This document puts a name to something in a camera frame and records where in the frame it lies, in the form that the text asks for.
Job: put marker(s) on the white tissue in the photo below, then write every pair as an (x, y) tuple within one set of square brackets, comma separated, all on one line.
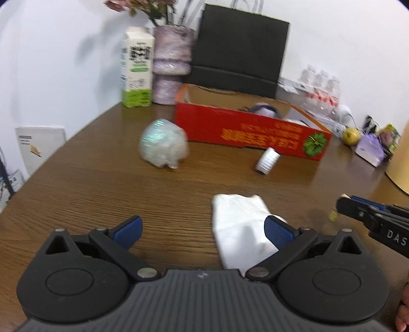
[(236, 223)]

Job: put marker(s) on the small black device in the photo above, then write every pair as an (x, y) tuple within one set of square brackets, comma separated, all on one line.
[(370, 123)]

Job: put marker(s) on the white round device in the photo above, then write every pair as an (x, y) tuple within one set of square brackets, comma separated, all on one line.
[(344, 111)]

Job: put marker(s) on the clear plastic wrapped ball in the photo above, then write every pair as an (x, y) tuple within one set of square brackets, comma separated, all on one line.
[(163, 143)]

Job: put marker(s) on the small yellow object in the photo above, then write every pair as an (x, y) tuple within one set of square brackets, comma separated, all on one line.
[(333, 216)]

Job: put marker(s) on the purple white packet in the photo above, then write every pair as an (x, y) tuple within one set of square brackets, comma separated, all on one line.
[(370, 150)]

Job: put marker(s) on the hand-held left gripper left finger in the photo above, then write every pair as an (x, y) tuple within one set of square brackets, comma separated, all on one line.
[(129, 230)]

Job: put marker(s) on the flat white box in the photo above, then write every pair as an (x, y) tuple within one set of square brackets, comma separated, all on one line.
[(290, 85)]

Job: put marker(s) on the black paper bag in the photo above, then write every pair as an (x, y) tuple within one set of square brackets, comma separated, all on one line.
[(239, 48)]

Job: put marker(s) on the person's right hand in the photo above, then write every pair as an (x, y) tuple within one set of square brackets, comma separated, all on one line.
[(404, 309)]

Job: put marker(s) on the clear water bottle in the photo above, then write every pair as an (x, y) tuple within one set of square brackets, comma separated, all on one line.
[(307, 79), (334, 89), (321, 84)]

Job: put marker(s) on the mottled purple vase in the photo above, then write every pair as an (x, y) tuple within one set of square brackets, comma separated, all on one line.
[(171, 60)]

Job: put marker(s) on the pale purple round object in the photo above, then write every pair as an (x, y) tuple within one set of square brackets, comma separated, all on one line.
[(263, 110)]

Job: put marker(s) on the dried pink rose bouquet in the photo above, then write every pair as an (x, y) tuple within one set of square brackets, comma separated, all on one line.
[(153, 8)]

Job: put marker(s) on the blue white packets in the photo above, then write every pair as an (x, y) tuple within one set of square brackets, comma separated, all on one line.
[(15, 182)]

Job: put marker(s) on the red cardboard box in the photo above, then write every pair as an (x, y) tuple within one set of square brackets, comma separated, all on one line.
[(223, 127)]

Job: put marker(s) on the yellow green apple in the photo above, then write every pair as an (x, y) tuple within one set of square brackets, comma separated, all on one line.
[(351, 136)]

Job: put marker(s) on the colourful snack packet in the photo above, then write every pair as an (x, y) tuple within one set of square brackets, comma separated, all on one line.
[(390, 137)]

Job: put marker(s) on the white board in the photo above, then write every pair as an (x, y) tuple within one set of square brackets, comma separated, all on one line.
[(41, 143)]

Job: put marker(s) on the white green milk carton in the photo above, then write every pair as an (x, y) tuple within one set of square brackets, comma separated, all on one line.
[(137, 73)]

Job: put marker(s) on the small white bottle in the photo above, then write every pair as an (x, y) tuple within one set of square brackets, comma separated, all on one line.
[(267, 161)]

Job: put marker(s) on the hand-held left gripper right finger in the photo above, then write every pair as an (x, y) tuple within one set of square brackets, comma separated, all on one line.
[(278, 231)]

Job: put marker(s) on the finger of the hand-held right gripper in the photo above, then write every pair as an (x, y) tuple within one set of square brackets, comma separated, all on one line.
[(372, 203), (351, 207)]

